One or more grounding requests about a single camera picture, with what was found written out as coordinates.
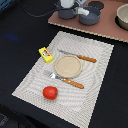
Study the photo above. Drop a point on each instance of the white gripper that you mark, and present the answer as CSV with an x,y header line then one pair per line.
x,y
72,3

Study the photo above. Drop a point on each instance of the grey pot with handles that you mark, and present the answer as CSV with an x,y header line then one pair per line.
x,y
65,14

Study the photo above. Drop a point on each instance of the small grey saucepan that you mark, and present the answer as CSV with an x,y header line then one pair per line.
x,y
92,18

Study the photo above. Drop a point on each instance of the yellow butter box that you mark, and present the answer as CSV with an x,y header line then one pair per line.
x,y
45,55

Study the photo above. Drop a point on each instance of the red toy tomato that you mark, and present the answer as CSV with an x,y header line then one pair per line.
x,y
50,92

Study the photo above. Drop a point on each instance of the white toy fish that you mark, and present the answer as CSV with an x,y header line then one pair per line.
x,y
83,11

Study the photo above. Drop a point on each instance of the cream bowl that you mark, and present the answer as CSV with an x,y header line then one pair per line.
x,y
122,14

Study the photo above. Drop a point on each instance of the round wooden plate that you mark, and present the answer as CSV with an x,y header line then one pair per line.
x,y
68,66

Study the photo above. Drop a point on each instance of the beige woven placemat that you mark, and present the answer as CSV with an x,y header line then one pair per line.
x,y
72,104

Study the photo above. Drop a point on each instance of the wooden handled knife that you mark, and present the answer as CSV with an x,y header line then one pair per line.
x,y
79,56

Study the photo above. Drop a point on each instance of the wooden handled fork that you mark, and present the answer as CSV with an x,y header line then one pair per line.
x,y
66,80

